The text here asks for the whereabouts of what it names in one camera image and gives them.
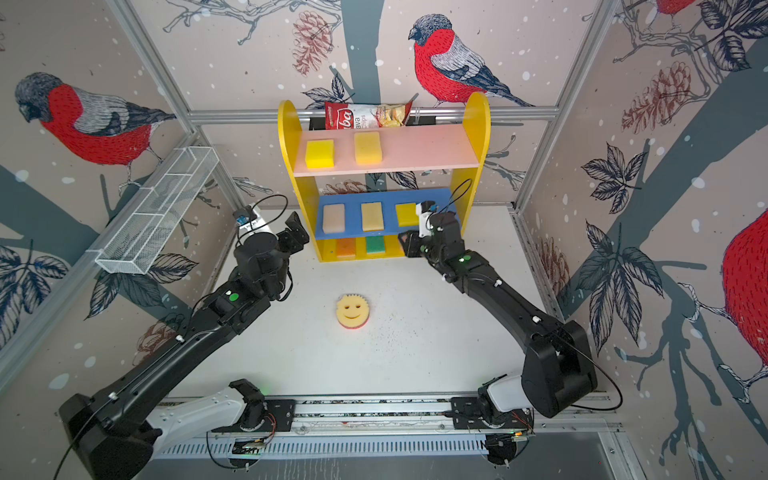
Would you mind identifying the small yellow square sponge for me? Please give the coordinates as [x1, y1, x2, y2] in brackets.
[395, 203, 419, 228]

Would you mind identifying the light pink sponge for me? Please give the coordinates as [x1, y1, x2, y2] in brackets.
[322, 203, 346, 235]

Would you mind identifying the orange scrub sponge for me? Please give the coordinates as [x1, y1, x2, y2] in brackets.
[335, 238, 357, 259]

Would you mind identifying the green scrub sponge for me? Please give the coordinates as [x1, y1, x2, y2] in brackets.
[366, 236, 386, 256]

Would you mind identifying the pale yellow sponge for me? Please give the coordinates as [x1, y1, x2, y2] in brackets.
[361, 202, 384, 232]

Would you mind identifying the bright yellow square sponge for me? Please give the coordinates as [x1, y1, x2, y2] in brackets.
[305, 139, 335, 170]

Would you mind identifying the smiley face sponge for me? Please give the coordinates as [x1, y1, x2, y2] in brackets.
[336, 294, 370, 330]

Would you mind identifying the yellow rectangular sponge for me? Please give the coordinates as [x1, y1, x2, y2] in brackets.
[354, 131, 383, 166]

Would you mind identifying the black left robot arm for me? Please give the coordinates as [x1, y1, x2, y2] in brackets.
[59, 213, 310, 479]

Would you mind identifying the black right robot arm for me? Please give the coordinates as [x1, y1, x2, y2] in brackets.
[398, 211, 598, 422]

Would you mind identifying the yellow shelf with coloured boards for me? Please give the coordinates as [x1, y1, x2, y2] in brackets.
[277, 93, 491, 262]

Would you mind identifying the red cassava chips bag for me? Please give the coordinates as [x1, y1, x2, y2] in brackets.
[324, 102, 412, 130]

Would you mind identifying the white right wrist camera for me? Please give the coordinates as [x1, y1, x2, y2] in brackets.
[416, 200, 436, 238]

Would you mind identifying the white wire mesh basket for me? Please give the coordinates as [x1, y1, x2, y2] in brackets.
[95, 146, 219, 274]

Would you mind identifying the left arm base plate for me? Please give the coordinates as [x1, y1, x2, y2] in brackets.
[214, 398, 297, 435]

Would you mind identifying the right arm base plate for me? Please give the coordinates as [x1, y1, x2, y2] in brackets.
[443, 397, 535, 431]

